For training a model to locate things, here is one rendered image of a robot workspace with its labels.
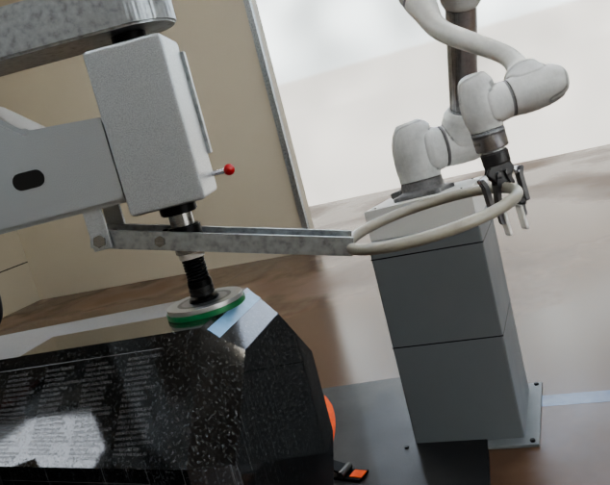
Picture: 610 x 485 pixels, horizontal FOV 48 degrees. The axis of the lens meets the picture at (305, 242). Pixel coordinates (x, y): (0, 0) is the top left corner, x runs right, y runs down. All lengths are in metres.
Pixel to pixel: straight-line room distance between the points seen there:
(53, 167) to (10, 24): 0.35
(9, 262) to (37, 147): 6.97
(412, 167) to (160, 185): 1.06
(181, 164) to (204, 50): 5.51
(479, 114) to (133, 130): 0.89
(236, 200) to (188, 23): 1.84
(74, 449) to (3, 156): 0.75
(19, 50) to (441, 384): 1.75
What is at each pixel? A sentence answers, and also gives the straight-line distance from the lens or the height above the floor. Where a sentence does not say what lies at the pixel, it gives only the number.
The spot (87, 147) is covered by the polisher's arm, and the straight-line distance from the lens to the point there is 1.81.
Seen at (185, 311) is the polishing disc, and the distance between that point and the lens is 1.83.
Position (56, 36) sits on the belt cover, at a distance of 1.83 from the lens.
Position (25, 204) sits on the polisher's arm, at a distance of 1.88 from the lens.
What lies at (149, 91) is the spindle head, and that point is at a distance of 1.76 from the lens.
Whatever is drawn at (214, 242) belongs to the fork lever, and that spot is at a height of 1.03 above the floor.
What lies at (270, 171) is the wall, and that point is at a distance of 7.01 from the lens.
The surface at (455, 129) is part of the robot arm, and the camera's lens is 2.52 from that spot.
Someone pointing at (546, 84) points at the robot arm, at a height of 1.21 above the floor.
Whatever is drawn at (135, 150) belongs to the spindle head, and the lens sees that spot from 1.77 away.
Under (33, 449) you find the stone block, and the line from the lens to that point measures 1.90.
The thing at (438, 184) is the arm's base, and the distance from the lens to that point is 2.53.
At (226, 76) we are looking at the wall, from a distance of 7.12.
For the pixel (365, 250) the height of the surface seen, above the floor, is 0.93.
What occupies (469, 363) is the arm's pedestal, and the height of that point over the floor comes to 0.31.
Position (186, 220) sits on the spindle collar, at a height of 1.10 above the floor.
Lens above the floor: 1.27
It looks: 10 degrees down
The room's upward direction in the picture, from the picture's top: 15 degrees counter-clockwise
